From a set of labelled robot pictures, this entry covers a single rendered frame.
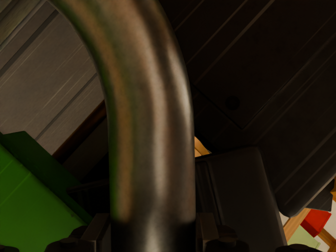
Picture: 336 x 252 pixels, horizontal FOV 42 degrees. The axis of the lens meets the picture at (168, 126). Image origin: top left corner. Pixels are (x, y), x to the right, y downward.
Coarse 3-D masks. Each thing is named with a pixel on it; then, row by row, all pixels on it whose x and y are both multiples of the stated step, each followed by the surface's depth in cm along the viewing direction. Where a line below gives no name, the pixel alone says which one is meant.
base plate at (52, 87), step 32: (32, 32) 53; (64, 32) 58; (0, 64) 53; (32, 64) 58; (64, 64) 64; (0, 96) 57; (32, 96) 63; (64, 96) 71; (96, 96) 80; (0, 128) 63; (32, 128) 70; (64, 128) 79
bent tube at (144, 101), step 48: (48, 0) 15; (96, 0) 14; (144, 0) 14; (96, 48) 14; (144, 48) 14; (144, 96) 14; (144, 144) 14; (192, 144) 15; (144, 192) 14; (192, 192) 15; (144, 240) 14; (192, 240) 15
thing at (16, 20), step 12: (0, 0) 19; (12, 0) 19; (24, 0) 19; (36, 0) 19; (0, 12) 19; (12, 12) 19; (24, 12) 19; (0, 24) 19; (12, 24) 19; (0, 36) 19; (12, 36) 20; (0, 48) 20
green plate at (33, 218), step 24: (0, 144) 18; (24, 144) 24; (0, 168) 18; (24, 168) 18; (48, 168) 23; (0, 192) 18; (24, 192) 18; (48, 192) 18; (0, 216) 18; (24, 216) 18; (48, 216) 18; (72, 216) 18; (0, 240) 18; (24, 240) 18; (48, 240) 18
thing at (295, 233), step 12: (300, 216) 355; (312, 216) 372; (324, 216) 379; (288, 228) 340; (300, 228) 356; (312, 228) 365; (288, 240) 342; (300, 240) 347; (312, 240) 353; (324, 240) 427
